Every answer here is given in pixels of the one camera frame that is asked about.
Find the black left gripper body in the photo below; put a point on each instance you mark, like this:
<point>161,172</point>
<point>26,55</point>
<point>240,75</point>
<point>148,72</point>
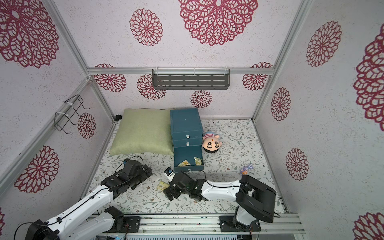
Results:
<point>142,175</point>

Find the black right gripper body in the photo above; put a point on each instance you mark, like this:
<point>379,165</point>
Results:
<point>179,188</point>

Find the yellow cookie packet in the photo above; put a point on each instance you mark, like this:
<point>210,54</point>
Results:
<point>162,185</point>
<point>184,164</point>

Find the yellow-green cookie packet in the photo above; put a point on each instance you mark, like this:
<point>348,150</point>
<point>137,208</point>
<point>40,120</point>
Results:
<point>198,161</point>

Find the teal bottom drawer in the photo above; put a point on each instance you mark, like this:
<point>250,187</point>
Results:
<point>188,153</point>

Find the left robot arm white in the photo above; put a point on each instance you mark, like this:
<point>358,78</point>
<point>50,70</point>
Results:
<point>73,223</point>

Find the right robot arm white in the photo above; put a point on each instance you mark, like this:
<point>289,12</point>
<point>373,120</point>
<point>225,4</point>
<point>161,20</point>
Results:
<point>256,200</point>

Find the teal drawer cabinet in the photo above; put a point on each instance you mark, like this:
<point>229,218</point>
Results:
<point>186,128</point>

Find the round-faced plush doll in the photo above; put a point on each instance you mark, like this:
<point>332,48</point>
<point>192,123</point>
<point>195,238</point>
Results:
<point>211,142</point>

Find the green cushion pillow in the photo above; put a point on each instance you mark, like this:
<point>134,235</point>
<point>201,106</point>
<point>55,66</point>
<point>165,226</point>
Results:
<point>143,131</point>

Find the small purple toy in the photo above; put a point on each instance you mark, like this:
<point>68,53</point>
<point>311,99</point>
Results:
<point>246,169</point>

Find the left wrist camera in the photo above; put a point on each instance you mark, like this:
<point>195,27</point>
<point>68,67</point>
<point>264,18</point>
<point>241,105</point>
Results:
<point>126,162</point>

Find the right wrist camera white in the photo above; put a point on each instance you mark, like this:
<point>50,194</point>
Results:
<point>169,173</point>

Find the metal base rail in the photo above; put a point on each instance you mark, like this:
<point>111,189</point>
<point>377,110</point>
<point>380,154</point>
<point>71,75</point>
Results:
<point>205,227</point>

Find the black cable grommet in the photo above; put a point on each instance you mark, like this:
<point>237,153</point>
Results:
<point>118,117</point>

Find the black wire wall rack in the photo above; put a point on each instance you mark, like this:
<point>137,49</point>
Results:
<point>61,119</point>

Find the grey wall shelf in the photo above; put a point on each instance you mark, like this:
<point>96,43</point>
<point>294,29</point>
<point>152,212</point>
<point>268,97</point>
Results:
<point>194,79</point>

